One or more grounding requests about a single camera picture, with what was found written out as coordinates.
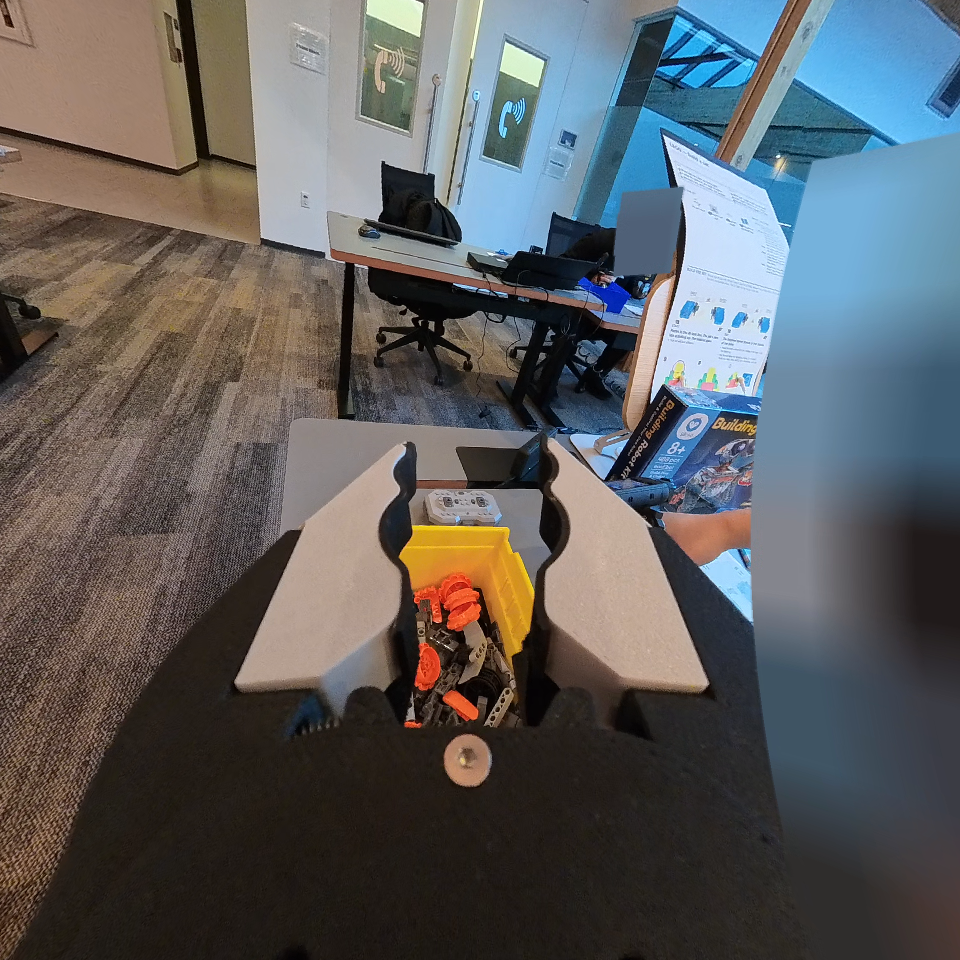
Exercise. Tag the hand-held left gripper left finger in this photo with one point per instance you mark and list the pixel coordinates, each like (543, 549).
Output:
(330, 600)

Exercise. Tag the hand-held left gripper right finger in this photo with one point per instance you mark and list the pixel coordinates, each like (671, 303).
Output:
(615, 600)

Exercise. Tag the pile of building brick parts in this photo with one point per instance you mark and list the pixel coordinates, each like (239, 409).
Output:
(457, 660)

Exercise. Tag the yellow plastic bin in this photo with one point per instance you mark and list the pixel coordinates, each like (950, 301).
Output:
(465, 551)

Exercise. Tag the person's right forearm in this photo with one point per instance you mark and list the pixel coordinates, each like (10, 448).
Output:
(712, 532)

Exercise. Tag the grey desk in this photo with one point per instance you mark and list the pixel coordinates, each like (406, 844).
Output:
(337, 457)

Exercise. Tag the long office desk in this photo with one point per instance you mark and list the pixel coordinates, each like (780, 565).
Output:
(390, 240)

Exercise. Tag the black-legged desk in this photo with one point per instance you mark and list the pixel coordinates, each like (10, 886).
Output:
(15, 345)

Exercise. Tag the dark blue robot kit box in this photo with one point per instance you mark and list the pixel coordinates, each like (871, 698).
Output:
(675, 442)

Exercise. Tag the grey remote control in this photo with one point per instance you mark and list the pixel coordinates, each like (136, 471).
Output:
(461, 506)

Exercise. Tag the blue plastic bin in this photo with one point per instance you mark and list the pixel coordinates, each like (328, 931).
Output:
(604, 296)

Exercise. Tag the black laptop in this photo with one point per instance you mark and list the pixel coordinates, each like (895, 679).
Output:
(544, 270)

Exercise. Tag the black dock box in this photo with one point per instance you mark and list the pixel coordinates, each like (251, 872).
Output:
(487, 261)

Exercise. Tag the white instruction poster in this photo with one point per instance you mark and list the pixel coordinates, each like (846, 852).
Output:
(727, 225)

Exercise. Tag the white door notice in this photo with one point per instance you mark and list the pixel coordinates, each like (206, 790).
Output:
(556, 162)

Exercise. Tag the black keyboard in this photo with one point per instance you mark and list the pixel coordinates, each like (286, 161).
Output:
(412, 232)

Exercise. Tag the black backpack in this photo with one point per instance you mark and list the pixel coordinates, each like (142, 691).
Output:
(424, 214)

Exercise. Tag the metal door pull bar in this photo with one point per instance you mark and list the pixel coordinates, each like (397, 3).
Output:
(432, 120)
(466, 146)

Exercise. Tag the door window blue phone symbol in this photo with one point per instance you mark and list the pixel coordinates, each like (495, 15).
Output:
(514, 105)

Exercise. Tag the door window orange phone symbol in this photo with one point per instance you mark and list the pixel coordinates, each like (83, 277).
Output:
(391, 67)

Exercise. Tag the wooden post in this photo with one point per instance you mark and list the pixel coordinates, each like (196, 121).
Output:
(772, 82)

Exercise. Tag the white wall sign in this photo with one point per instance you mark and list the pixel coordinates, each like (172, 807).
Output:
(308, 47)

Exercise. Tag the framed wall poster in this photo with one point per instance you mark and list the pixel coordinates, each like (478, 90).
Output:
(15, 22)

